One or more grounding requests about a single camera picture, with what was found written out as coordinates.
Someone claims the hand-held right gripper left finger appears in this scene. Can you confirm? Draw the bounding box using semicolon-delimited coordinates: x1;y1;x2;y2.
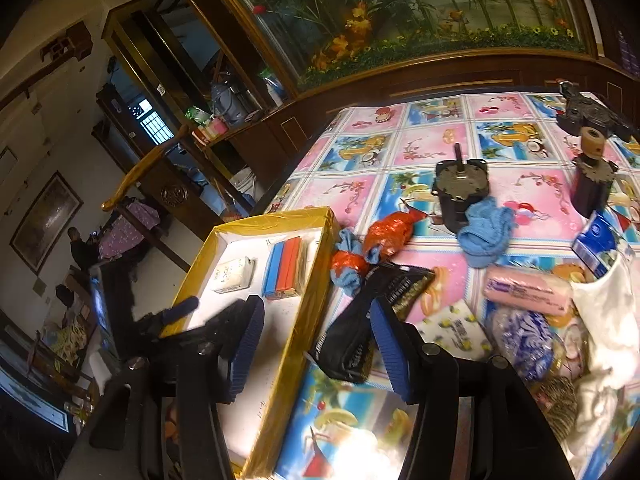
60;295;267;480

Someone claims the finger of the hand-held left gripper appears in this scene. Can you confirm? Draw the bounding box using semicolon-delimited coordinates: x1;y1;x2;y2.
142;296;202;337

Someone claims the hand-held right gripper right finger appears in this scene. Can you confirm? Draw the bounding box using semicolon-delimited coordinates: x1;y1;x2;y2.
369;296;576;480

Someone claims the black snack packet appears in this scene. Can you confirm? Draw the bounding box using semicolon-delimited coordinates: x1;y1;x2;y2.
305;262;436;378

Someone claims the lemon print tissue packet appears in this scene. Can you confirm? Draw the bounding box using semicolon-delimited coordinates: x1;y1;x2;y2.
417;302;493;361

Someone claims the gold-rimmed white box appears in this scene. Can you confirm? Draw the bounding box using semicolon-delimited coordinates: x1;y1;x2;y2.
170;206;336;480

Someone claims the orange mesh blue cloth bundle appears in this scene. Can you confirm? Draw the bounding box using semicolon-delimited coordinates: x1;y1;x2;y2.
330;228;372;302

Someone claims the orange and blue candy wrapper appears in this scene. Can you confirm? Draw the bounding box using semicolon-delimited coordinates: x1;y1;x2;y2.
362;210;428;265

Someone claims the blue white plastic bag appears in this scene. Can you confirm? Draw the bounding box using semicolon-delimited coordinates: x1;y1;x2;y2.
487;307;568;383

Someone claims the pink packet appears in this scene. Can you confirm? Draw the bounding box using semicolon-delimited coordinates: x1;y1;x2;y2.
482;266;573;316

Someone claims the blue knit cloth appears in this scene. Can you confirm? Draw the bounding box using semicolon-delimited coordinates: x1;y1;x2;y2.
457;196;516;268

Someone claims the grey striped cloth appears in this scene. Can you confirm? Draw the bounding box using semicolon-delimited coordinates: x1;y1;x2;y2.
530;377;581;443

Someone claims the white cloth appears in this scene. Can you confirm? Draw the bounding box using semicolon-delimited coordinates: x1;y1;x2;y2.
570;250;640;466

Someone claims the blue white carton pack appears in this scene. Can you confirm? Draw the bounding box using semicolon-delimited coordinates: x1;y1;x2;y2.
571;210;631;281

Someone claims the small white box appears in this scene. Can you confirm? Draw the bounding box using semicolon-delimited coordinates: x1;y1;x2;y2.
212;256;257;295

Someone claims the table with purple cloth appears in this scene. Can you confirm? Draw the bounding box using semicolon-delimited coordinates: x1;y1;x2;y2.
97;200;161;261

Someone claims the white bucket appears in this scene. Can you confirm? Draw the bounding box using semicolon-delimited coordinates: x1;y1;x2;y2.
232;167;258;201

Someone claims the wooden chair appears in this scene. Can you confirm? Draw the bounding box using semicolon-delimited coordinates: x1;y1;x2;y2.
101;125;261;271

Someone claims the black motor with shaft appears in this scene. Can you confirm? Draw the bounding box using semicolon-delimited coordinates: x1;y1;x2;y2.
431;143;491;233

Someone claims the pink box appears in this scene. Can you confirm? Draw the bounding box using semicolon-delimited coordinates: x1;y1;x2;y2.
192;117;228;146

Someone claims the printed plastic tablecloth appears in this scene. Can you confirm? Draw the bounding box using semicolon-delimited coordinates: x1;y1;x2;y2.
250;91;640;480

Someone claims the blue thermos jug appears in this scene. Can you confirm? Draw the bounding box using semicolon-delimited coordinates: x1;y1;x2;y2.
210;77;251;126

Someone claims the white bottle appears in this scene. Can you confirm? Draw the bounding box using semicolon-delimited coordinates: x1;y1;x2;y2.
260;71;286;107

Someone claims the black motor with pulley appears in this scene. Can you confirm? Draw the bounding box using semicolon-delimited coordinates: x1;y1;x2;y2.
571;127;618;218

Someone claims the dark wooden cabinet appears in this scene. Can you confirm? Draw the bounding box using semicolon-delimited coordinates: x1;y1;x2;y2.
102;0;640;226

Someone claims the black mechanical part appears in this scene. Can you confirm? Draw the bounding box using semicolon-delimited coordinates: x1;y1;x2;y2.
556;80;640;143

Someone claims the flower painted glass panel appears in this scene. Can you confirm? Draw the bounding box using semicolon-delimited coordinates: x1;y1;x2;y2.
200;0;601;92

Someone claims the framed wall picture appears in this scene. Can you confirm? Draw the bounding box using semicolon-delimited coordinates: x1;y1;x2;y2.
10;171;83;276

